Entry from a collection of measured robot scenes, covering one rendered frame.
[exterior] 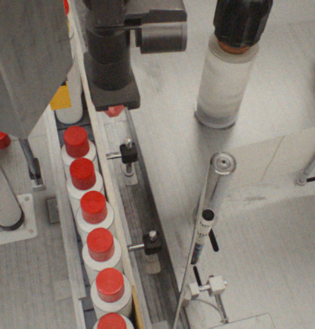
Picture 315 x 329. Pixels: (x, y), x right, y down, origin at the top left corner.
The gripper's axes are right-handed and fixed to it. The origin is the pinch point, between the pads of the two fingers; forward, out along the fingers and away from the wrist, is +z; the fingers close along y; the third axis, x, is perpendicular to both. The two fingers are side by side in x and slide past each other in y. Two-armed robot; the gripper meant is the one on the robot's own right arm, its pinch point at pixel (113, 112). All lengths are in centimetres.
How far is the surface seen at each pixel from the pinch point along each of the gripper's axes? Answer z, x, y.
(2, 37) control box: -38.3, 9.7, -20.1
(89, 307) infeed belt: 13.0, 9.4, -26.3
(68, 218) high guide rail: 5.0, 10.0, -14.5
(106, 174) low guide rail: 9.8, 2.7, -5.6
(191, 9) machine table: 19, -27, 40
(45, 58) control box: -32.5, 7.6, -17.0
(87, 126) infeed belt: 13.5, 4.1, 7.5
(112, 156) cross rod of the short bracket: 10.4, 1.0, -1.9
